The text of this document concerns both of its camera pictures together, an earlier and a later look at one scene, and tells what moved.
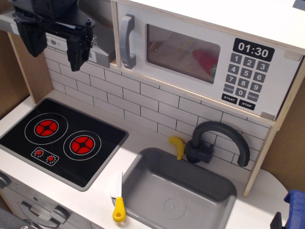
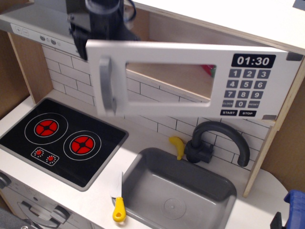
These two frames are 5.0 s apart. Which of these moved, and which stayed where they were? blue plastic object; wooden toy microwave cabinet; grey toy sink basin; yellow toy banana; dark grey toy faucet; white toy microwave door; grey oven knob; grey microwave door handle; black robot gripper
Moved: black robot gripper; white toy microwave door; grey microwave door handle
Stayed: yellow toy banana; grey oven knob; dark grey toy faucet; wooden toy microwave cabinet; blue plastic object; grey toy sink basin
